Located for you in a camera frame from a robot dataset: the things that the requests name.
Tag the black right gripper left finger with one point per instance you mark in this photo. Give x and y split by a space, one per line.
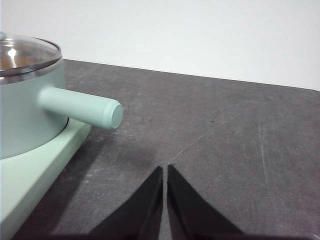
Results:
140 217

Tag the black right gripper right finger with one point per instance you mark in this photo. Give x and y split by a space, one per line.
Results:
190 217

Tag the glass lid with green knob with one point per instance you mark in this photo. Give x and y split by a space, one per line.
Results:
30 55

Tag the green breakfast maker base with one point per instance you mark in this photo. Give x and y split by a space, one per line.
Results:
25 187

